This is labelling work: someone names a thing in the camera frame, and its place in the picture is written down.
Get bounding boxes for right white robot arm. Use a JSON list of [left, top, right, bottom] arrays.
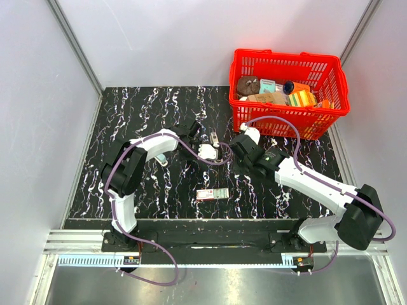
[[230, 134, 383, 252]]

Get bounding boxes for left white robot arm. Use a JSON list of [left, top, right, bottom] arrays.
[[101, 121, 201, 252]]

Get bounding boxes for brown cardboard box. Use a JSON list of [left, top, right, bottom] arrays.
[[246, 91, 287, 105]]

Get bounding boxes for brown round item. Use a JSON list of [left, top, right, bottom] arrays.
[[237, 76, 260, 97]]

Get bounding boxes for teal white box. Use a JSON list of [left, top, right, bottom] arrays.
[[259, 79, 275, 94]]

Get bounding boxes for orange bottle blue cap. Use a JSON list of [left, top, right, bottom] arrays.
[[282, 81, 311, 95]]

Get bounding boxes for yellow green sticky notes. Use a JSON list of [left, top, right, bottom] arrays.
[[288, 90, 317, 107]]

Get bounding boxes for red plastic basket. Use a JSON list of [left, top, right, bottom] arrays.
[[229, 49, 350, 140]]

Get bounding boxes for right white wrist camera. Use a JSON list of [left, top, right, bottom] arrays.
[[240, 123, 261, 144]]

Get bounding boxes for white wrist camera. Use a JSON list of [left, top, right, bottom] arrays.
[[198, 144, 219, 161], [240, 123, 261, 144]]

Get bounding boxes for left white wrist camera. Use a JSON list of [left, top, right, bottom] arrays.
[[198, 144, 219, 161]]

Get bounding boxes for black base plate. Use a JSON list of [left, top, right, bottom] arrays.
[[102, 219, 327, 268]]

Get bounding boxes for aluminium frame rail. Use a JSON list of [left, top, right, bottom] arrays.
[[44, 229, 389, 255]]

